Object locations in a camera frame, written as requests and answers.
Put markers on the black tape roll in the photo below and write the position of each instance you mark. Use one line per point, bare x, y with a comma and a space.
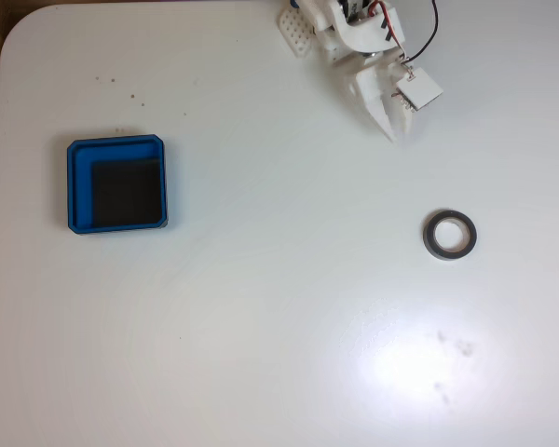
428, 243

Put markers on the blue square box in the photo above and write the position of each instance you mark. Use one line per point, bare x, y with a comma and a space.
79, 186

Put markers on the black foam pad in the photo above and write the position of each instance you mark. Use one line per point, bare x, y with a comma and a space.
126, 191

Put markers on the white square camera box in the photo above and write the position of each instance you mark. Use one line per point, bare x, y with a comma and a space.
419, 88

